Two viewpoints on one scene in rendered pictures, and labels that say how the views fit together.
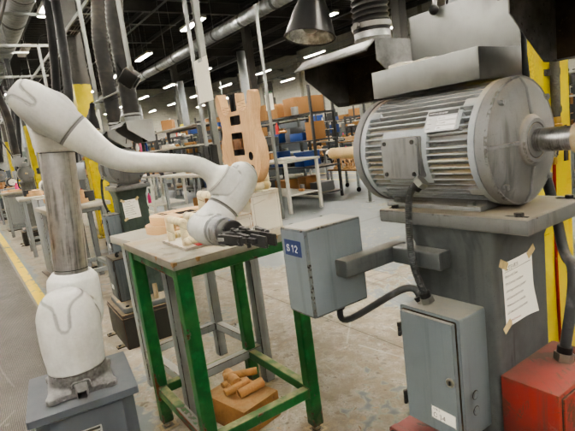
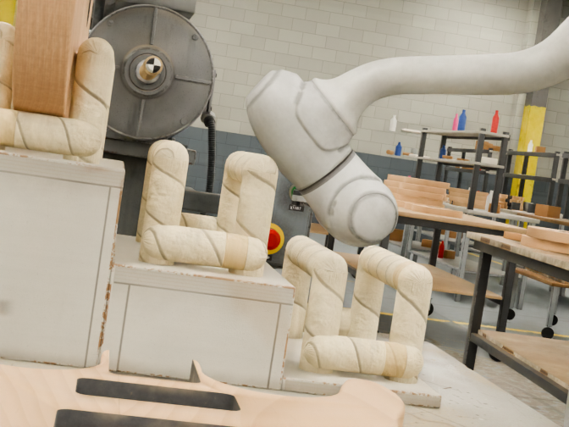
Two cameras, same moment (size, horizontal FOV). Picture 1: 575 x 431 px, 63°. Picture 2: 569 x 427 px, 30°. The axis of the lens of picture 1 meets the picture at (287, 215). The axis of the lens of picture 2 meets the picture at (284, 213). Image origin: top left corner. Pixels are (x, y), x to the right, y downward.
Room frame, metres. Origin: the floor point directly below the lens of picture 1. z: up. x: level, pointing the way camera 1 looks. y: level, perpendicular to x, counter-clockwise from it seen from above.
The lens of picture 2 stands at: (2.94, 0.77, 1.13)
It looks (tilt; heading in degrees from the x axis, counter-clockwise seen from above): 3 degrees down; 203
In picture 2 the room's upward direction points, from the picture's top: 9 degrees clockwise
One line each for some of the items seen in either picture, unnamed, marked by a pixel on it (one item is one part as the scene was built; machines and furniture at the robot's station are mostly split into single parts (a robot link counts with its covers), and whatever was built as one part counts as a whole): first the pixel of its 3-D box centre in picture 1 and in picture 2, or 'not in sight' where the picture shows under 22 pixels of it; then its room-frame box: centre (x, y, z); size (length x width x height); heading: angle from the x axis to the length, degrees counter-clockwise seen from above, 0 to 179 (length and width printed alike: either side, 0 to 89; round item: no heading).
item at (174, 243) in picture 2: not in sight; (205, 247); (2.09, 0.34, 1.04); 0.11 x 0.03 x 0.03; 124
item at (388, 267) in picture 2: (174, 221); (393, 269); (1.90, 0.46, 1.04); 0.20 x 0.03 x 0.03; 33
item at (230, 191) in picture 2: not in sight; (233, 209); (1.92, 0.28, 1.07); 0.03 x 0.03 x 0.09
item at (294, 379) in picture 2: (190, 241); (332, 361); (1.93, 0.42, 0.94); 0.27 x 0.15 x 0.01; 34
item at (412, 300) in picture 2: (170, 229); (407, 330); (1.98, 0.50, 0.99); 0.03 x 0.03 x 0.09
